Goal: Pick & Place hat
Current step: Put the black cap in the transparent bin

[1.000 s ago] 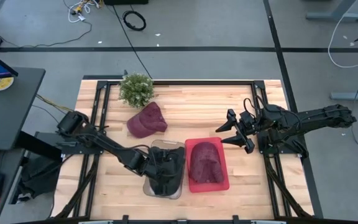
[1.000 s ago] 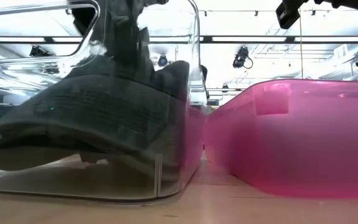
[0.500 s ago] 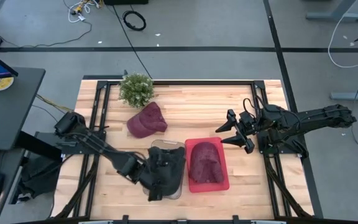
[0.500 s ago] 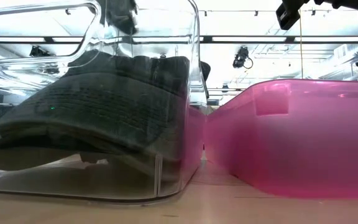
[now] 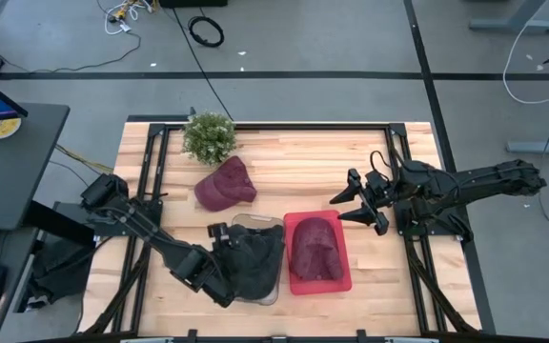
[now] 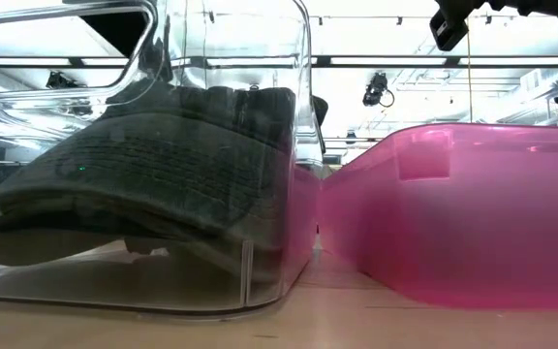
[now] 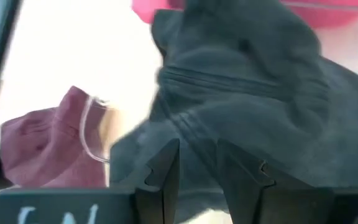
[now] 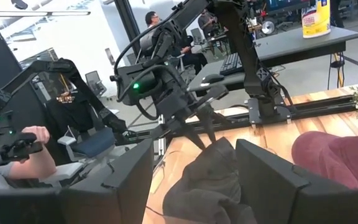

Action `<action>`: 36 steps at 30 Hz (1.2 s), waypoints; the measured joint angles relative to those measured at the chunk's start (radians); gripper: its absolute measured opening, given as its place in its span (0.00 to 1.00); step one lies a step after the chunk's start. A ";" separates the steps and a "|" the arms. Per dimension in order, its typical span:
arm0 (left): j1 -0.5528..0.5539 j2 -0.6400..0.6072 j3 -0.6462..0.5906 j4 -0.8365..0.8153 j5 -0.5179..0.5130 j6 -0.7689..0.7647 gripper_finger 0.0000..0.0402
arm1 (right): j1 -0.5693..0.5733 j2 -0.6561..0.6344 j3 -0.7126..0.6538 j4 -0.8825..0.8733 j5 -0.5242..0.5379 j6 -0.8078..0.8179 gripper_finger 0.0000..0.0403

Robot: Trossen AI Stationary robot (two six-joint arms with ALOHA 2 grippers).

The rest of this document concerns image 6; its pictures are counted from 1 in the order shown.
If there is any black ceiling camera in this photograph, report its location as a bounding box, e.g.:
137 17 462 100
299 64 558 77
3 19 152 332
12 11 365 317
361 72 396 108

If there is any clear plastic bin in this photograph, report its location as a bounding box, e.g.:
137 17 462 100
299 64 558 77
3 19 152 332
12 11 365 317
0 0 331 316

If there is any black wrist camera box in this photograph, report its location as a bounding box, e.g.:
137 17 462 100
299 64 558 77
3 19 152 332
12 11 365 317
428 8 470 52

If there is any dark grey cap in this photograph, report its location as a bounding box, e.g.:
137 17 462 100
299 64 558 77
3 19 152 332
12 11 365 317
0 84 297 285

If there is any black ceiling light rail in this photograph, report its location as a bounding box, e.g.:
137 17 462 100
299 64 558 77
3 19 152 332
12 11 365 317
0 54 558 70

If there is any pink plastic bin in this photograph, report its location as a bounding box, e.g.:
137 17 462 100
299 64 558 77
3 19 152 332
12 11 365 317
318 122 558 311

